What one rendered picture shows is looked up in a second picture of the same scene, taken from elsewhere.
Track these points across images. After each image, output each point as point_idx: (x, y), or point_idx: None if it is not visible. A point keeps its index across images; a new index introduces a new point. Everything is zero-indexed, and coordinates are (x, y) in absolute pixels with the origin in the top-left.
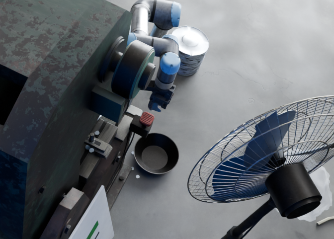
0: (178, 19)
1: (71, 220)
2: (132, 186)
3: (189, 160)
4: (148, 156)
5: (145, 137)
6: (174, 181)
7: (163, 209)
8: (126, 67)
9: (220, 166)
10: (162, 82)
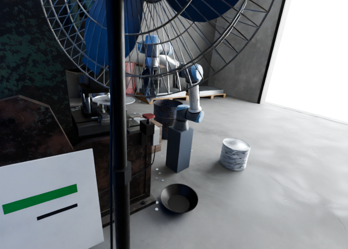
0: (195, 70)
1: (29, 129)
2: (147, 213)
3: (206, 218)
4: (174, 200)
5: (145, 134)
6: (183, 227)
7: (158, 244)
8: None
9: (93, 4)
10: (145, 56)
